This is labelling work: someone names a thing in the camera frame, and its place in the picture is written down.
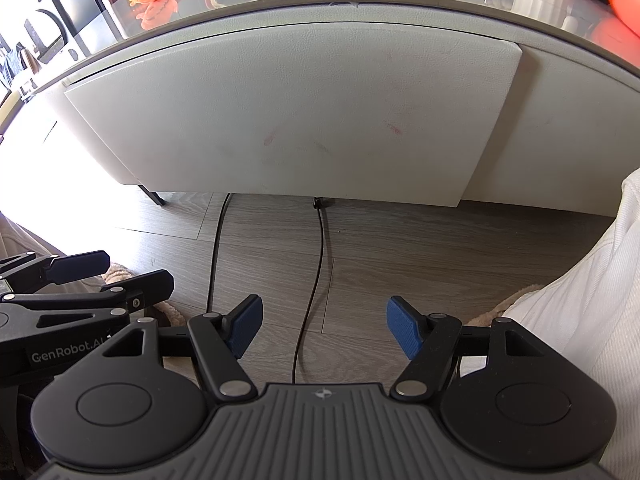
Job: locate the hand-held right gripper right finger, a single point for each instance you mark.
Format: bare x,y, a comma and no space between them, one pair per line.
404,327

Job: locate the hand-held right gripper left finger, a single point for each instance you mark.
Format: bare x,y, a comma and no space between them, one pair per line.
245,325

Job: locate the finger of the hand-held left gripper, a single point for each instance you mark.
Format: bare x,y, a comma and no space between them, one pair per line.
80,266
145,287

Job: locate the white table drawer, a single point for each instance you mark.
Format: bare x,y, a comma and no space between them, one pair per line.
300,110

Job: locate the beige fuzzy slipper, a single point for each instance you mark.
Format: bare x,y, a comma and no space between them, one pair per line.
172,312
505,310

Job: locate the beige cloth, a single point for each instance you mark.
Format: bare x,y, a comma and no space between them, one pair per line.
25,242

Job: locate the person's white pants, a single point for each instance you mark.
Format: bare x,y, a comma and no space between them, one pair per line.
590,310

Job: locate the white marble-top table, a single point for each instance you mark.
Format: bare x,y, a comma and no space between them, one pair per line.
565,135

